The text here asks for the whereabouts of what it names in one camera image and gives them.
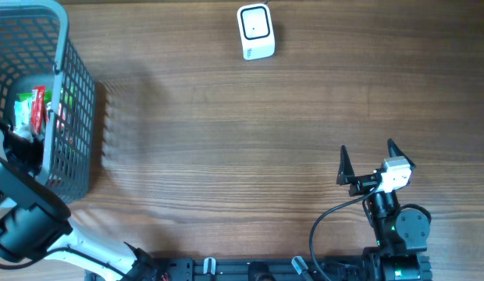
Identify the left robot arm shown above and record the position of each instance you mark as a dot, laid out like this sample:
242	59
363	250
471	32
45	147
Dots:
39	227

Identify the red candy bar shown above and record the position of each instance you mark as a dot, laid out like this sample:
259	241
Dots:
37	109

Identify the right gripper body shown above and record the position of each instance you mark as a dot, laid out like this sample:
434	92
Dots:
362	184

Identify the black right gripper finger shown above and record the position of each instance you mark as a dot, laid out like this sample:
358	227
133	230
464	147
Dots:
394	151
345	173

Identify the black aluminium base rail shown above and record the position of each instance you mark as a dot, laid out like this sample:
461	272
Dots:
355	268

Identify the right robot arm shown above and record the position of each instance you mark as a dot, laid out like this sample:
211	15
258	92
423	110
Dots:
401	231

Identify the grey plastic mesh basket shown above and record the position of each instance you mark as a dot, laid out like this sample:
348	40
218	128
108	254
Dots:
35	50

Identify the mint green wipes pack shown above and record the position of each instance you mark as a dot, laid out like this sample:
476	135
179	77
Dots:
22	110

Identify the green snack bag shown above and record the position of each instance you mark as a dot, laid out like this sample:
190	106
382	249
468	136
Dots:
26	95

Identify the white barcode scanner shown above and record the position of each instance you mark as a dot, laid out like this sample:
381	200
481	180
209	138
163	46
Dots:
256	31

